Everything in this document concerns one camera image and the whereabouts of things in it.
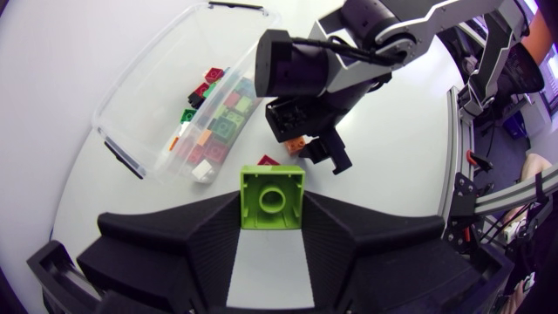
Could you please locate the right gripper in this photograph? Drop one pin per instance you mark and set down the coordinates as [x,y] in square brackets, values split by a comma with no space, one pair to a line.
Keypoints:
[305,118]

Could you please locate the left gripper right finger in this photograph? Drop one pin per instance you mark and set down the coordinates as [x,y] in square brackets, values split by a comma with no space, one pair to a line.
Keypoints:
[370,257]

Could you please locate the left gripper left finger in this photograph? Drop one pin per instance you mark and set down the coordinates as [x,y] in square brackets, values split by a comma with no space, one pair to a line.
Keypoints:
[174,253]

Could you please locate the lime green toy brick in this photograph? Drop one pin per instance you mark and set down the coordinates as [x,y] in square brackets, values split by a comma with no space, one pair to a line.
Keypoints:
[250,183]
[235,118]
[244,104]

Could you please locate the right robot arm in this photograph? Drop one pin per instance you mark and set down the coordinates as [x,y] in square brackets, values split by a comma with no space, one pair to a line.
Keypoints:
[410,22]

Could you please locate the pile of toy bricks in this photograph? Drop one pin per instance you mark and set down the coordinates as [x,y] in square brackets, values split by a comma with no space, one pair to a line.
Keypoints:
[201,90]

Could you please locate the clear plastic container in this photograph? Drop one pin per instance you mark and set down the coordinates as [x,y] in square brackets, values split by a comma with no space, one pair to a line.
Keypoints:
[152,74]

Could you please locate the orange toy brick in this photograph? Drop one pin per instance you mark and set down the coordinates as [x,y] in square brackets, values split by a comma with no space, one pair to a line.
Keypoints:
[295,145]
[204,137]

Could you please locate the white toy brick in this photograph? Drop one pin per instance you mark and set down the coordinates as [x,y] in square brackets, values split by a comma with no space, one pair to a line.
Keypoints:
[185,128]
[202,170]

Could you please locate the dark red toy brick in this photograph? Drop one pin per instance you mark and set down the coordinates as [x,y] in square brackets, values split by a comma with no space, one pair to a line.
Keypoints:
[213,75]

